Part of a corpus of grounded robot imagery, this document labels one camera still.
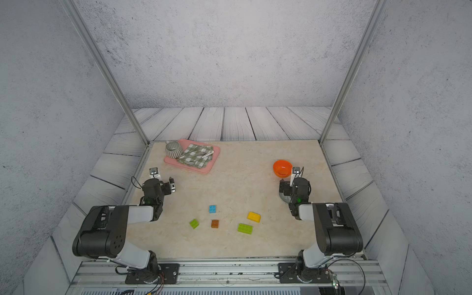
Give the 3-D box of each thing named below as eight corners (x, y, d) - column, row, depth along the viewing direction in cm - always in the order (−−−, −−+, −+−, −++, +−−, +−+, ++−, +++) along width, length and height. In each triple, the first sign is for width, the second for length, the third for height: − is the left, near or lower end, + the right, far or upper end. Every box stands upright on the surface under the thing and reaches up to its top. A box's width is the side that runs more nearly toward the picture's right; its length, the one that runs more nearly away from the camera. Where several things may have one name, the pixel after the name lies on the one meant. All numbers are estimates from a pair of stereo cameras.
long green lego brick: (237, 231, 86) (237, 229, 85) (238, 224, 88) (238, 223, 87) (251, 234, 85) (251, 232, 84) (252, 227, 87) (252, 225, 86)
